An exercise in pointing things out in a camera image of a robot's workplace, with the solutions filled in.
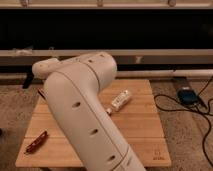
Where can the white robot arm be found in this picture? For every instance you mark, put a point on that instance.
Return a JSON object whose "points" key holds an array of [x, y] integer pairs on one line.
{"points": [[71, 89]]}

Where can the small clear plastic bottle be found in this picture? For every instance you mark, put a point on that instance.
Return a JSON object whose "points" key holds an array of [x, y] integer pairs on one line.
{"points": [[119, 101]]}

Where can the wooden board table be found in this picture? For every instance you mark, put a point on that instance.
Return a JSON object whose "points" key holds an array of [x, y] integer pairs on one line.
{"points": [[138, 121]]}

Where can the dark blue power adapter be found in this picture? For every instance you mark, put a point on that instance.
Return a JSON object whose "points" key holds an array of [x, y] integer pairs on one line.
{"points": [[187, 96]]}

